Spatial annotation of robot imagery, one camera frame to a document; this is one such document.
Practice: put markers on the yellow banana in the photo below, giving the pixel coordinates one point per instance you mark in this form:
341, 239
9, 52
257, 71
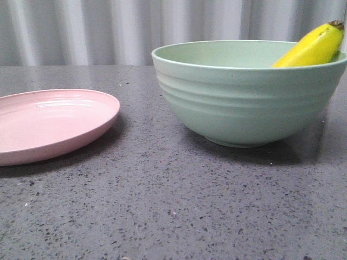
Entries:
319, 46

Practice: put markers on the green ribbed bowl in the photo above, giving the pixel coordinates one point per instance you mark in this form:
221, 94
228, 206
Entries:
229, 92

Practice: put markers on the pink plate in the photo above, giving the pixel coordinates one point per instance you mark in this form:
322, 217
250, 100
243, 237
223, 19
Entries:
44, 124

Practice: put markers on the white curtain backdrop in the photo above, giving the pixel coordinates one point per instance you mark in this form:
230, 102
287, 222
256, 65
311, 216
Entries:
45, 33

